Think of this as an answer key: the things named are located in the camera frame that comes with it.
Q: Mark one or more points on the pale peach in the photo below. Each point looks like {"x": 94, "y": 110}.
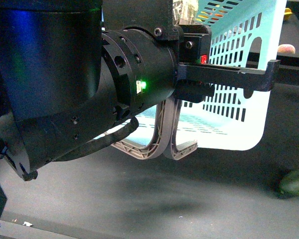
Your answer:
{"x": 286, "y": 49}

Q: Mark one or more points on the grey basket handle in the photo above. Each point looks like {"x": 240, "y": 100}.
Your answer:
{"x": 150, "y": 126}
{"x": 175, "y": 150}

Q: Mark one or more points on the yellow star fruit right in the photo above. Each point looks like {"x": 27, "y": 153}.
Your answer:
{"x": 287, "y": 14}

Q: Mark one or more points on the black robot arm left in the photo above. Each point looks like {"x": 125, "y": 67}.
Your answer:
{"x": 74, "y": 74}

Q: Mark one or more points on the green avocado-like fruit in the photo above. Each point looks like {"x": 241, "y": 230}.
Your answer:
{"x": 289, "y": 184}

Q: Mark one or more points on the light blue plastic basket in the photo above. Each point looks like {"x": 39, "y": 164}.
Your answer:
{"x": 233, "y": 119}

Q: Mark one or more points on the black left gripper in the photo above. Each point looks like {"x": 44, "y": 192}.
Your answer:
{"x": 150, "y": 58}

